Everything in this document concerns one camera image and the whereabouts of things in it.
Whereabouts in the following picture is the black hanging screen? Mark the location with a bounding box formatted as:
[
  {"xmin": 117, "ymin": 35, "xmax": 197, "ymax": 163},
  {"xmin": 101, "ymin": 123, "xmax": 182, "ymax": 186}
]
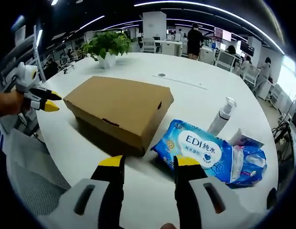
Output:
[{"xmin": 240, "ymin": 41, "xmax": 255, "ymax": 54}]

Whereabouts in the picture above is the white office chair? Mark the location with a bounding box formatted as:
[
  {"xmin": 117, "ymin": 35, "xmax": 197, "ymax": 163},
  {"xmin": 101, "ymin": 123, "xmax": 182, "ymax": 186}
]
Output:
[
  {"xmin": 143, "ymin": 37, "xmax": 160, "ymax": 53},
  {"xmin": 243, "ymin": 64, "xmax": 260, "ymax": 84},
  {"xmin": 214, "ymin": 50, "xmax": 236, "ymax": 72}
]

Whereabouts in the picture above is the pink wall display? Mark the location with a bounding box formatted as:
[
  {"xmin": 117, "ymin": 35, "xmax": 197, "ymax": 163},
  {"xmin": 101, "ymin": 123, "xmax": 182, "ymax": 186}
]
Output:
[{"xmin": 214, "ymin": 27, "xmax": 232, "ymax": 41}]

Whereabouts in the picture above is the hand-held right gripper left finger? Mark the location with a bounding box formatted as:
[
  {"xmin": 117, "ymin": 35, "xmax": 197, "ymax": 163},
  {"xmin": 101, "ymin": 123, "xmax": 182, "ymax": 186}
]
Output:
[{"xmin": 39, "ymin": 154, "xmax": 126, "ymax": 229}]

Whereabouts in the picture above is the white pump bottle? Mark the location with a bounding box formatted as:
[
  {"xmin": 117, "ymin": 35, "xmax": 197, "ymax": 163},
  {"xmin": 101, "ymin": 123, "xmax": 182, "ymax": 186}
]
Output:
[{"xmin": 207, "ymin": 96, "xmax": 237, "ymax": 135}]

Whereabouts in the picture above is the blue wet wipes pack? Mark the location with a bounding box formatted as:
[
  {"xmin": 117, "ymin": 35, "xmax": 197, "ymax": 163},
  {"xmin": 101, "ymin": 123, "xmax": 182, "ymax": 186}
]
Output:
[{"xmin": 150, "ymin": 119, "xmax": 234, "ymax": 178}]

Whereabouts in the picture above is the grey mesh office chair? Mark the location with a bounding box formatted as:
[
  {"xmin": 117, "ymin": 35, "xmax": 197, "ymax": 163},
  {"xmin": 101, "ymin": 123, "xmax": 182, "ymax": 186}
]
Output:
[{"xmin": 6, "ymin": 133, "xmax": 72, "ymax": 215}]

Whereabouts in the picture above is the white square pillar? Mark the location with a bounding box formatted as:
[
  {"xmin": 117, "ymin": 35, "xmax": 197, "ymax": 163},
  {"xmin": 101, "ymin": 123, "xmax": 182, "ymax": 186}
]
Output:
[{"xmin": 142, "ymin": 11, "xmax": 167, "ymax": 40}]

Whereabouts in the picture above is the potted green plant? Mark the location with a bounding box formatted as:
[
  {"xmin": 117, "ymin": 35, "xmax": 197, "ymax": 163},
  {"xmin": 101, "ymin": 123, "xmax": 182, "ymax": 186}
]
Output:
[{"xmin": 80, "ymin": 31, "xmax": 132, "ymax": 69}]

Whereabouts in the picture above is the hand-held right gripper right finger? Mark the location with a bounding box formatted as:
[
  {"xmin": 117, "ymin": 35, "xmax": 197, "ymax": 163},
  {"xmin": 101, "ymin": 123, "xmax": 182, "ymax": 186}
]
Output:
[{"xmin": 173, "ymin": 154, "xmax": 270, "ymax": 229}]

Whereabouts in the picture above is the brown cardboard shoe box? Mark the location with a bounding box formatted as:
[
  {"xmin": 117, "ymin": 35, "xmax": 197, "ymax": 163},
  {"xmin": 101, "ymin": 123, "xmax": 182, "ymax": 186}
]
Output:
[{"xmin": 63, "ymin": 75, "xmax": 174, "ymax": 157}]

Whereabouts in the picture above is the long ceiling light strip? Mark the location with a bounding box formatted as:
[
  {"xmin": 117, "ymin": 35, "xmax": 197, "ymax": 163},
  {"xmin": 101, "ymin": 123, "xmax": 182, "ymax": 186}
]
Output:
[{"xmin": 134, "ymin": 1, "xmax": 286, "ymax": 55}]

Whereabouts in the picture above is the blue floral tissue pack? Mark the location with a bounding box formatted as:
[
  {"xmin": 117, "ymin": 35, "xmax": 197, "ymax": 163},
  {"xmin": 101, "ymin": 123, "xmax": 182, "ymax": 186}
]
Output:
[{"xmin": 225, "ymin": 140, "xmax": 267, "ymax": 189}]

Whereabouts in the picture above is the table cable tray cover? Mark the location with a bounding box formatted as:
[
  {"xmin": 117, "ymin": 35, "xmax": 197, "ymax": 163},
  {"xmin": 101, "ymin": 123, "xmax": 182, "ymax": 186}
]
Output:
[{"xmin": 152, "ymin": 73, "xmax": 208, "ymax": 91}]

